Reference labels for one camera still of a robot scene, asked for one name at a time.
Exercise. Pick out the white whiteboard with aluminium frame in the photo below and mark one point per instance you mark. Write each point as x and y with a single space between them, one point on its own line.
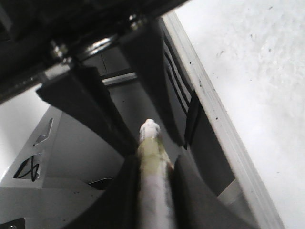
246 61

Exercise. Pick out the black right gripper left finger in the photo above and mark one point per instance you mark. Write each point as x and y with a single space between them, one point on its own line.
81 94

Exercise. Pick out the white black-tipped whiteboard marker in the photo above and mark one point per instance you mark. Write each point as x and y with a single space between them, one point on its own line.
155 199

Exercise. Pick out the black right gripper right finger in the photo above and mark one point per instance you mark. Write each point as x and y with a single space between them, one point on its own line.
202 177

